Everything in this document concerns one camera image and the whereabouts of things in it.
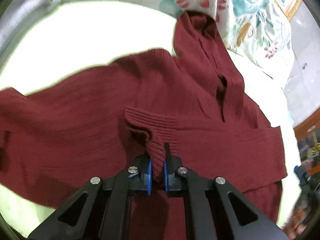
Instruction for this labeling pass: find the dark red knit sweater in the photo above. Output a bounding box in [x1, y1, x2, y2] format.
[1, 11, 286, 239]

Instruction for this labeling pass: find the light green bed sheet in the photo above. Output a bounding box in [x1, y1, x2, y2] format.
[1, 1, 300, 227]

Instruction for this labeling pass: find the white floral quilt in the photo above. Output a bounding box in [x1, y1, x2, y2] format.
[144, 0, 294, 67]

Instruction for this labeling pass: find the grey folded towel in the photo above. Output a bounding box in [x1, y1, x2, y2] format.
[1, 0, 61, 65]

